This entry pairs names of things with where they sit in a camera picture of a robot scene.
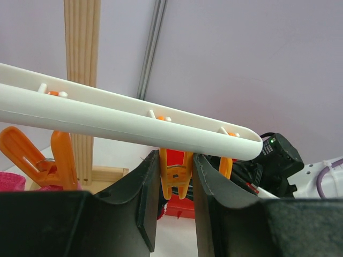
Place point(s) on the wooden rack frame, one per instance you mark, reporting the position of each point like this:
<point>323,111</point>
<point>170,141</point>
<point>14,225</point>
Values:
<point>82,27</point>

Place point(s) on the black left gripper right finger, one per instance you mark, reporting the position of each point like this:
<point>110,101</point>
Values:
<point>233,222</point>

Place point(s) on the orange middle clip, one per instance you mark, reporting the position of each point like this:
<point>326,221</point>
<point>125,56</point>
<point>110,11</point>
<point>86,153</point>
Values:
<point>57,171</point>

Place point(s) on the pink sock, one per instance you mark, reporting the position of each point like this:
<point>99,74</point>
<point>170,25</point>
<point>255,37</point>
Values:
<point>11,182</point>

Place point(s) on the orange end clip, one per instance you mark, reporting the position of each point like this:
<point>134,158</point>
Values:
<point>175,175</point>

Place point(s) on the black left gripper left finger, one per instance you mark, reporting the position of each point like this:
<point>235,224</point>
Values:
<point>118,221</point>

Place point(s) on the white clip hanger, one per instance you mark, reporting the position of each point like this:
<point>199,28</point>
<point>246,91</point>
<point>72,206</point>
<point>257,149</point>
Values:
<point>27,99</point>

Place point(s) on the red plastic bin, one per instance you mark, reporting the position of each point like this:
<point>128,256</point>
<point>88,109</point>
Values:
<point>175,207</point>

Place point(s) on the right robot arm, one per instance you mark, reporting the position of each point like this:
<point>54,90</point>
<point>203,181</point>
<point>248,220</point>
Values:
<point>279,172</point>

